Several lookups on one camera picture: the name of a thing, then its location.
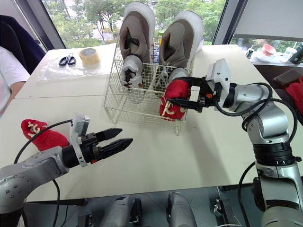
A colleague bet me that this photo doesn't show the dark chair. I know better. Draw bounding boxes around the dark chair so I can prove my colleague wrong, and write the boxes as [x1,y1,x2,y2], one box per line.
[0,15,46,75]

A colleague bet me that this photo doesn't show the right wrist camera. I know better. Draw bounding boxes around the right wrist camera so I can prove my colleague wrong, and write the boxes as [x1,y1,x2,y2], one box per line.
[205,58,232,112]

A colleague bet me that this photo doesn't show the small red shoe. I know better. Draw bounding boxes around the small red shoe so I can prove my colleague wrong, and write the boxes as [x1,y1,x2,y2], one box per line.
[159,79,192,122]
[20,119,70,152]

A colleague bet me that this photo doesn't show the large taupe shoe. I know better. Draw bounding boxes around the large taupe shoe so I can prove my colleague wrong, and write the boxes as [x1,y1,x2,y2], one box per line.
[118,1,157,105]
[155,10,205,96]

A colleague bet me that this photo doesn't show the black-handled scissors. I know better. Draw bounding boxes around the black-handled scissors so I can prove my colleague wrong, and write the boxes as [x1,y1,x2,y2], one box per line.
[58,53,77,67]

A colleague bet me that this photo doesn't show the black cable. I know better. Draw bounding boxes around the black cable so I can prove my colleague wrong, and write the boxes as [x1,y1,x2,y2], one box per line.
[13,119,73,165]
[52,178,61,227]
[214,82,299,148]
[237,161,258,227]

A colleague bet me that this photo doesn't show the black metal bracket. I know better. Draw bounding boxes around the black metal bracket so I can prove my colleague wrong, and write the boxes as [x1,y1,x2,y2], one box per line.
[214,198,238,227]

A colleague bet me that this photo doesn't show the roll of tan tape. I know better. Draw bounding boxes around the roll of tan tape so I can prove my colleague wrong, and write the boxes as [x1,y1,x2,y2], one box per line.
[78,47,101,65]

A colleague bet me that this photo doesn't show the white wire basket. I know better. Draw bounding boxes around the white wire basket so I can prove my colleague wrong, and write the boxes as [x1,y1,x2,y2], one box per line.
[103,35,205,137]

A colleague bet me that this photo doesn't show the red cloth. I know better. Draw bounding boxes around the red cloth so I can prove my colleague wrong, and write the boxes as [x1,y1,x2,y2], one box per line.
[285,77,303,110]

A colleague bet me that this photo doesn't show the white cup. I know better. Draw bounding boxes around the white cup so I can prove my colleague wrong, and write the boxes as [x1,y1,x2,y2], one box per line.
[284,47,298,63]

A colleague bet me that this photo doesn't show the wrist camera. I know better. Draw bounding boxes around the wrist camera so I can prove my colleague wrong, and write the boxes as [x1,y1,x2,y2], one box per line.
[69,114,91,168]
[205,58,232,112]

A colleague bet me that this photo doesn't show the clear plastic bag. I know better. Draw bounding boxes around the clear plastic bag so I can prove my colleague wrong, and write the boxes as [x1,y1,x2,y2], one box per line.
[36,50,115,82]

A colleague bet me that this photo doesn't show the small white grey shoe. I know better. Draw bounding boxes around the small white grey shoe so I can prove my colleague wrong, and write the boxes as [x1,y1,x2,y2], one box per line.
[121,54,144,90]
[153,62,190,93]

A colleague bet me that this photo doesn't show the dark green bottle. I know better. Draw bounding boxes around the dark green bottle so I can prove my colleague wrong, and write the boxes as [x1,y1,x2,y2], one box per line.
[287,42,303,65]

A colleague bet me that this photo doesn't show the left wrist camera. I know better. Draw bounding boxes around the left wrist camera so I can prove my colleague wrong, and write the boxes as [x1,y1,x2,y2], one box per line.
[69,114,91,168]

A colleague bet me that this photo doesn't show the robot body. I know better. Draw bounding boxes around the robot body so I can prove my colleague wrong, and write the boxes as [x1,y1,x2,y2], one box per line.
[78,191,197,227]

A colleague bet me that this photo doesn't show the pink bowl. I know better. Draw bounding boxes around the pink bowl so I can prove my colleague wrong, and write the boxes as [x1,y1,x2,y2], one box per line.
[261,43,276,56]

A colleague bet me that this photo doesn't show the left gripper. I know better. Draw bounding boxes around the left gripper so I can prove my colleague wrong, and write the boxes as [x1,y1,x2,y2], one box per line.
[80,127,134,164]

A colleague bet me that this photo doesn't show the person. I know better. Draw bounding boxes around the person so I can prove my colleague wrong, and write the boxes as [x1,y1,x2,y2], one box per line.
[0,46,31,119]

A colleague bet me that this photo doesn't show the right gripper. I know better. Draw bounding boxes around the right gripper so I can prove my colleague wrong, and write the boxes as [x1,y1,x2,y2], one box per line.
[169,76,220,112]

